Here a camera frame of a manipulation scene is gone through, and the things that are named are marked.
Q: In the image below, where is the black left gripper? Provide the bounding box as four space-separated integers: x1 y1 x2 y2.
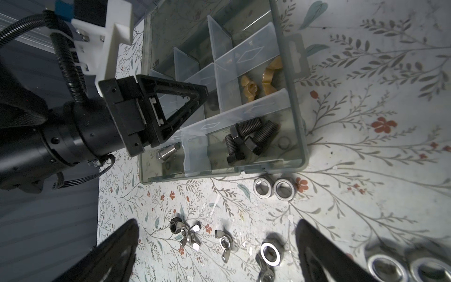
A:
98 75 208 157

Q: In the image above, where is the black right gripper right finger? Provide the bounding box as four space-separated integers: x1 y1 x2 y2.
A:
295 219 376 282

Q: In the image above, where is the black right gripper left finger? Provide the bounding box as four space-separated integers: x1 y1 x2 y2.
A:
55 219 139 282

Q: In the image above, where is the silver hex bolt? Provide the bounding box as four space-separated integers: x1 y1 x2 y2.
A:
156 142 181 163

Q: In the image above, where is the black hex nut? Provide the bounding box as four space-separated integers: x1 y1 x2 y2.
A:
169 217 184 235

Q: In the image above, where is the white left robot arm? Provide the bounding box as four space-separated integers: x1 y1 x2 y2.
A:
1 67 208 193

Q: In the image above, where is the silver cap nut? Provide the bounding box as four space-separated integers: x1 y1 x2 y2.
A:
260 238 284 267

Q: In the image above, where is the transparent green compartment organizer box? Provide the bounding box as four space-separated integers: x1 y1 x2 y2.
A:
139 1 309 184

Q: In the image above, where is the black corrugated cable conduit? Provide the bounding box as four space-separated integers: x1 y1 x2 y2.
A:
0 9 89 103

